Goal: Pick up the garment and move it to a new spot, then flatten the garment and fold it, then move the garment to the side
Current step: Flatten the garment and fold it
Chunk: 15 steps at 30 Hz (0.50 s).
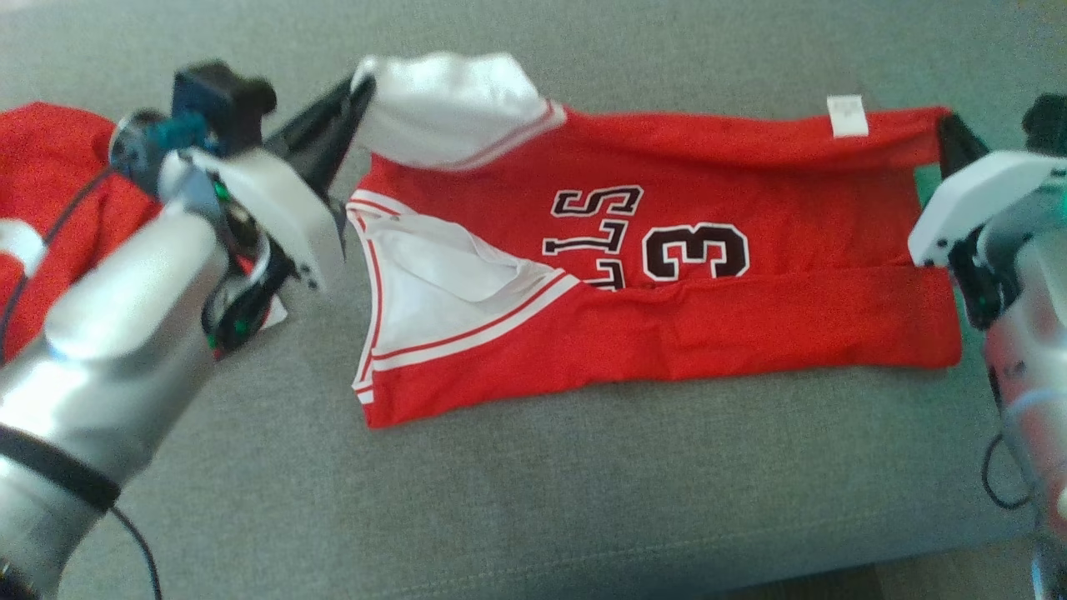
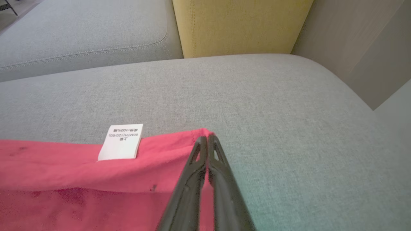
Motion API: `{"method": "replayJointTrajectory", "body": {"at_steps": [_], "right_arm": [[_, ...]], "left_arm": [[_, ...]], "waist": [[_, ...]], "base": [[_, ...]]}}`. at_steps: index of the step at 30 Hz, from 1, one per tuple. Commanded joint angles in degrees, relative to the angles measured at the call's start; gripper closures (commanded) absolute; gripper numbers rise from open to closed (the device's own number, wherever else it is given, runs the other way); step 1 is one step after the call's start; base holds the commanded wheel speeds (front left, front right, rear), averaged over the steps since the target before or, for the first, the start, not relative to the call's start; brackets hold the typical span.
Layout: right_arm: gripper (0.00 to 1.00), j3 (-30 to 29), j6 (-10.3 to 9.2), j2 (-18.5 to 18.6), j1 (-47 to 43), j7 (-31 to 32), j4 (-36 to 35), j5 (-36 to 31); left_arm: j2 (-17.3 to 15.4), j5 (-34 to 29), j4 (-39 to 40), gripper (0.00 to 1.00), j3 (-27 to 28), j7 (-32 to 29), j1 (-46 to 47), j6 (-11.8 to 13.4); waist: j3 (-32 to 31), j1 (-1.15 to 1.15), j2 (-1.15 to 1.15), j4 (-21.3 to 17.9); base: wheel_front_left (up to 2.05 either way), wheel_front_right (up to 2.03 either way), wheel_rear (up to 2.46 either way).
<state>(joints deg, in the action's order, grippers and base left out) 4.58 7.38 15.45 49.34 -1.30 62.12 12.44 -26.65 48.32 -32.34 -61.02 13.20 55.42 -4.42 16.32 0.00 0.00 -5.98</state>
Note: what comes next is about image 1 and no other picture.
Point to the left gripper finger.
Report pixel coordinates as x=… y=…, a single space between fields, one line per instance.
x=317 y=117
x=338 y=150

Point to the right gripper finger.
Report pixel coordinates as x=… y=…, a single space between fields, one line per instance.
x=971 y=142
x=957 y=154

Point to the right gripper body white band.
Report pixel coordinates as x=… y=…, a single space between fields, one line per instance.
x=975 y=204

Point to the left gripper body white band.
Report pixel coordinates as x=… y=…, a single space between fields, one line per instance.
x=288 y=217

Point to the red white basketball jersey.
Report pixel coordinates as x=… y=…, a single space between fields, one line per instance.
x=667 y=333

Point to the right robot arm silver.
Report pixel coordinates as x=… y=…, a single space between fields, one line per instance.
x=1029 y=333

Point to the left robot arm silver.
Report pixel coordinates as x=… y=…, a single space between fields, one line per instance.
x=125 y=333

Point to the red shorts white stripe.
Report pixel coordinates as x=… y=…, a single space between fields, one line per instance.
x=50 y=158

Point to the grey sofa seat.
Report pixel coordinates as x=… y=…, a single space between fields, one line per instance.
x=533 y=500

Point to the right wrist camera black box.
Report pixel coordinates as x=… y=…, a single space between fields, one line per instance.
x=1049 y=125

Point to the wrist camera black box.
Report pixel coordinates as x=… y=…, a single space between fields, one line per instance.
x=221 y=100
x=1049 y=125

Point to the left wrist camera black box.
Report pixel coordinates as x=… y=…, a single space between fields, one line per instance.
x=221 y=100

